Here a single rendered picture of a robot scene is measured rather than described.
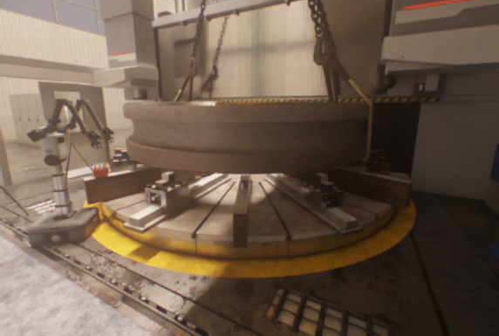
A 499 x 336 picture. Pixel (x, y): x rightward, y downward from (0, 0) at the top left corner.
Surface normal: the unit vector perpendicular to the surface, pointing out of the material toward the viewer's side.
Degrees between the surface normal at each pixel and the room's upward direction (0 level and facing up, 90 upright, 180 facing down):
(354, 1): 90
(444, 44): 90
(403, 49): 90
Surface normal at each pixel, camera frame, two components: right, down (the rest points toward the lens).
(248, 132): 0.01, 0.18
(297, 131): 0.29, 0.18
